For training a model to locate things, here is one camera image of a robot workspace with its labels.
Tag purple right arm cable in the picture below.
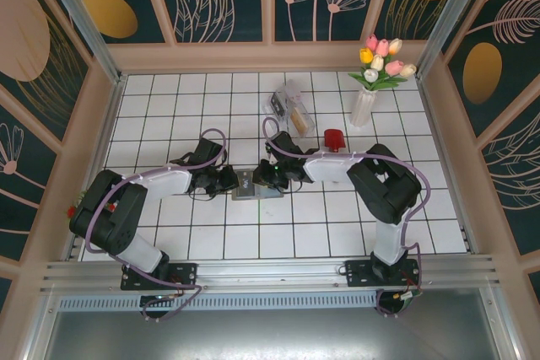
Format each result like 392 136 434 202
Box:
262 116 432 319

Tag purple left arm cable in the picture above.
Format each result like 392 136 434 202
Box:
84 126 231 323

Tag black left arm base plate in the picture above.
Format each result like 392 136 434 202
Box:
120 262 199 292

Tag grey metal panel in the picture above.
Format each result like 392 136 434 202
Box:
40 309 510 360

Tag grey folding card holder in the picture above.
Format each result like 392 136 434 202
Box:
230 169 286 202

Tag clear acrylic organizer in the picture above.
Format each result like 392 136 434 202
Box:
263 79 317 139

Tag slotted grey cable duct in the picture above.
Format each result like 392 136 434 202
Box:
57 292 379 311

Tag lilac card in organizer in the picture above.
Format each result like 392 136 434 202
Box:
279 81 302 102

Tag wooden brush in organizer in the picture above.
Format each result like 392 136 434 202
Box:
290 107 309 134

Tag white ribbed vase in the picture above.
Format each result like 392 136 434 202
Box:
350 86 379 127

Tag red shovel wooden handle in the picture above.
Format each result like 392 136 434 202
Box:
323 128 347 154

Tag black item in organizer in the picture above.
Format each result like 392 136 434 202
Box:
271 95 289 121

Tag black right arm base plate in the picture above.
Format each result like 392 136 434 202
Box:
344 258 423 290

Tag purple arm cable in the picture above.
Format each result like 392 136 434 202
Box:
84 126 231 323
262 116 432 319

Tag aluminium frame post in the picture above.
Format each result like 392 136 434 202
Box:
35 0 124 83
414 0 493 79

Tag aluminium mounting rail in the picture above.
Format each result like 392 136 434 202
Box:
40 253 504 294

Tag artificial tulip bouquet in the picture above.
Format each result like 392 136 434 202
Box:
347 34 419 93

